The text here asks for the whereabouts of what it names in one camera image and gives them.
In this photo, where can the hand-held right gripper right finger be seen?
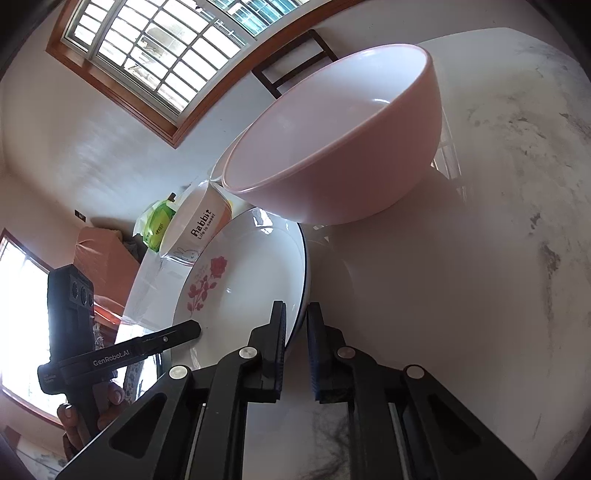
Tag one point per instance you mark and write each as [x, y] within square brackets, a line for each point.
[315, 355]

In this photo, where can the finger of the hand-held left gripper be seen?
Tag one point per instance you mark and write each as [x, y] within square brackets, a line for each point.
[175, 332]

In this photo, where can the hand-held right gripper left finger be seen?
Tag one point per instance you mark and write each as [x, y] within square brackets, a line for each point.
[279, 350]

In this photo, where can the floral white plate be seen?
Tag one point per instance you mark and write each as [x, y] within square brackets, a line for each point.
[240, 286]

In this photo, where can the pink bowl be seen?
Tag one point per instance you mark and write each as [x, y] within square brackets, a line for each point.
[332, 138]

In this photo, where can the person's left hand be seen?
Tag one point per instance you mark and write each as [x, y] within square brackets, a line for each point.
[73, 429]

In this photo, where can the small wood framed window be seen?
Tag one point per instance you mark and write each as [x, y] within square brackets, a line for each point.
[23, 323]

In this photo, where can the orange covered cabinet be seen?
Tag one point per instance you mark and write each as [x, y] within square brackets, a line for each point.
[101, 263]

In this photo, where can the white rabbit print bowl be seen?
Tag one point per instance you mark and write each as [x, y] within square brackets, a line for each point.
[194, 230]

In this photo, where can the green tissue pack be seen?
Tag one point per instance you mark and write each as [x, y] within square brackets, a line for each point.
[159, 221]

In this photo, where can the large wood framed window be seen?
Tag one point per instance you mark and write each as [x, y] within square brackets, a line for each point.
[152, 55]

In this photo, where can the dark wooden chair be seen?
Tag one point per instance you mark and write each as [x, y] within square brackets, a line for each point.
[302, 55]

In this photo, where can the wall switch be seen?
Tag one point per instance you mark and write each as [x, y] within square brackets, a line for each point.
[80, 215]

